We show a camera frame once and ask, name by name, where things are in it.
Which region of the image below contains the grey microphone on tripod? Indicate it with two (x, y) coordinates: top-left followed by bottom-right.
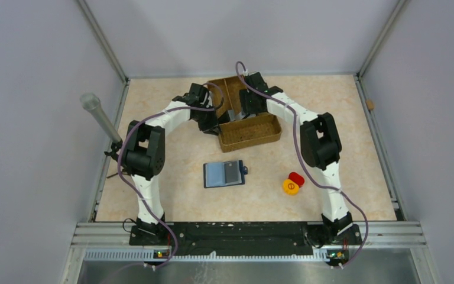
(80, 92), (123, 161)

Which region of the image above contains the woven brown divided tray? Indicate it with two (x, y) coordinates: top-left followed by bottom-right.
(207, 76), (282, 153)

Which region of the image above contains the yellow round toy block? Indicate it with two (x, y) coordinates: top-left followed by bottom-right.
(282, 179), (300, 196)

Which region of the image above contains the silver card in tray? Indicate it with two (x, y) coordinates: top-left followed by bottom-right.
(227, 110), (241, 122)

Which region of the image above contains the red toy block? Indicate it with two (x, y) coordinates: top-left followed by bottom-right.
(288, 172), (305, 187)

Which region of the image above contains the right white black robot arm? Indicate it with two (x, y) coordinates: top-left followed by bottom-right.
(238, 72), (353, 244)

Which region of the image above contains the small brown block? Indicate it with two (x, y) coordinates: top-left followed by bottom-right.
(365, 99), (375, 111)

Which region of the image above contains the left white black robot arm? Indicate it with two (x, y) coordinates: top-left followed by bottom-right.
(117, 82), (225, 245)

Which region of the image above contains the navy blue card holder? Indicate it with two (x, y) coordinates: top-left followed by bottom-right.
(203, 160), (248, 188)

